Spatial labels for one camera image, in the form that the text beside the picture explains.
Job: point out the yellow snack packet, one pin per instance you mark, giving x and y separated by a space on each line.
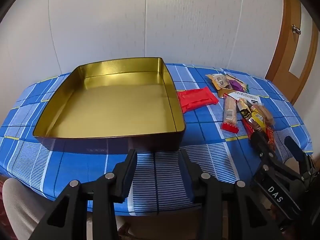
258 122

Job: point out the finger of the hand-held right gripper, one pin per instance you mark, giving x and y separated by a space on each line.
296 150
261 145

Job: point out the blue plaid tablecloth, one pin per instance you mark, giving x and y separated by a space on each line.
212 155

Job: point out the wooden door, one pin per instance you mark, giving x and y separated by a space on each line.
282 55

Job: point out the long white sachet gold end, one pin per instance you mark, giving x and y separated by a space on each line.
240 95

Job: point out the orange meat floss cake packet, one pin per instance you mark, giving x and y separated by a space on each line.
263 112

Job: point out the gold metal tin box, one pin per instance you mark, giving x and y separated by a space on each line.
112 105

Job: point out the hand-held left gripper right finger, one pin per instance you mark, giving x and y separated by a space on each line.
188 172

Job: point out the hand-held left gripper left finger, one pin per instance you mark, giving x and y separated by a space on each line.
130 170

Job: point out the purple snack packet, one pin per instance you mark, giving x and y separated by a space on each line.
236 85

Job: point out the shiny red candy packet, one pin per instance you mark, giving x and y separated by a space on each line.
270 136

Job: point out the long biscuit bar packet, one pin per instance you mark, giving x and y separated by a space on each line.
230 115

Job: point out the cracker packet with green ends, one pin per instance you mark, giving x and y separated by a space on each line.
237 77

